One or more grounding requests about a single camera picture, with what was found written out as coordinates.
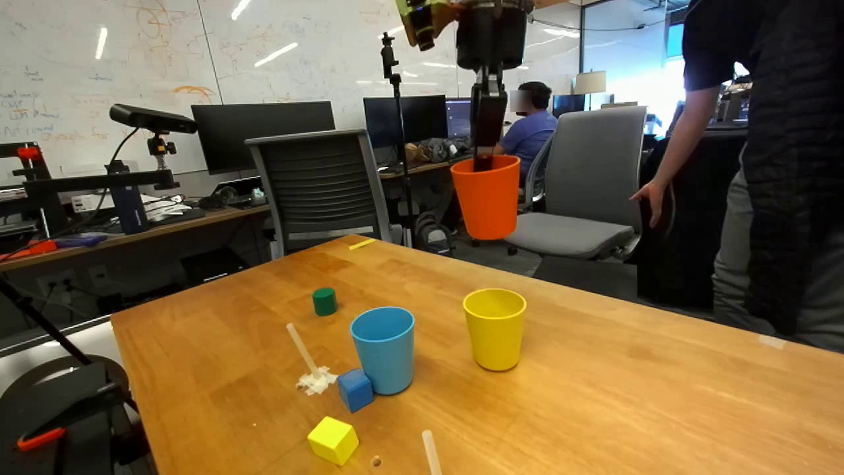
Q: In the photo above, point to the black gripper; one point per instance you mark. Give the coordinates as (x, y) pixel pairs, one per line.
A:
(491, 34)

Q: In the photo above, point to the orange plastic cup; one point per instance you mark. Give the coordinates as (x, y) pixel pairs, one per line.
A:
(487, 202)

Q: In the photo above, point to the yellow plastic cup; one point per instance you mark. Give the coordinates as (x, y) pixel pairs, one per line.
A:
(493, 338)

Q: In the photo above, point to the black wheeled robot base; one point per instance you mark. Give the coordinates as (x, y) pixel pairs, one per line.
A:
(61, 405)

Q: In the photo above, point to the blue plastic cup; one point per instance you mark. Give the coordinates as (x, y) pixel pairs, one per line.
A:
(384, 359)

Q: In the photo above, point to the lit computer monitor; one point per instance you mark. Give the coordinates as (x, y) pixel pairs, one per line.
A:
(457, 118)

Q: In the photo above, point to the seated man in blue shirt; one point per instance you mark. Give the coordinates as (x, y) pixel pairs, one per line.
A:
(532, 132)

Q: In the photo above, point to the black computer monitor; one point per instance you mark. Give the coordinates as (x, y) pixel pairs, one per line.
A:
(417, 113)

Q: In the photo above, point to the white table lamp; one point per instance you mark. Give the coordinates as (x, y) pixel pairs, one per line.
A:
(592, 82)

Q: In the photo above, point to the grey mesh office chair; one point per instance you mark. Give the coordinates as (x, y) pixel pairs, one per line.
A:
(590, 174)
(319, 184)

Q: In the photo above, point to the yellow tape piece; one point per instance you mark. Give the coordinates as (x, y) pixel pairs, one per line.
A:
(363, 243)

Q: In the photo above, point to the person in black t-shirt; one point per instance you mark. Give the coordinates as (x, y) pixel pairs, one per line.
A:
(702, 53)

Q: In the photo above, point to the green cylinder block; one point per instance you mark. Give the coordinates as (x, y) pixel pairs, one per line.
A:
(325, 302)

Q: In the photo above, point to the wide black monitor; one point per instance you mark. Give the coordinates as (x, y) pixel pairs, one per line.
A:
(228, 132)

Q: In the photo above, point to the blue cube block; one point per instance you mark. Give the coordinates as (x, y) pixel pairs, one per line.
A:
(355, 390)

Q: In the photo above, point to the black jacket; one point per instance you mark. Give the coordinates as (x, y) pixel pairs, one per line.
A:
(794, 159)

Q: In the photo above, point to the white cloth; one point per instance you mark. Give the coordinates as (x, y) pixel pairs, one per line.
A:
(165, 206)

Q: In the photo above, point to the yellow cube block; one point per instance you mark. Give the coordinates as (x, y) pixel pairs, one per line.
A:
(334, 439)

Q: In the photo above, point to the dark blue bottle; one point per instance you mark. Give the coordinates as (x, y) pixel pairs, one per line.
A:
(129, 210)

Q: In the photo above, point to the wooden office desk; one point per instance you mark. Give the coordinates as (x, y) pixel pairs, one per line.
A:
(133, 232)

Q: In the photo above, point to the black tripod pole with camera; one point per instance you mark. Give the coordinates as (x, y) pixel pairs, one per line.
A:
(397, 107)

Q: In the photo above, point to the black camera on mount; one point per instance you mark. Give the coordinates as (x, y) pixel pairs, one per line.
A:
(149, 117)

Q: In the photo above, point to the black and red clamp frame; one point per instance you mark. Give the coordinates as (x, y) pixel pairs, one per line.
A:
(54, 184)

